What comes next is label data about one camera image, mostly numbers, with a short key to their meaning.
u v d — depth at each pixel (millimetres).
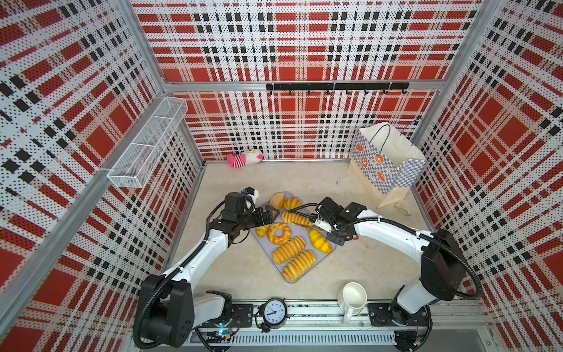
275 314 718
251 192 778
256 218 747
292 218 935
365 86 884
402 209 1000
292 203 984
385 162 870
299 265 819
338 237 754
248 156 1145
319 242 868
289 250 855
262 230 911
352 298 777
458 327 723
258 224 747
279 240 897
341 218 612
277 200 991
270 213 752
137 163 931
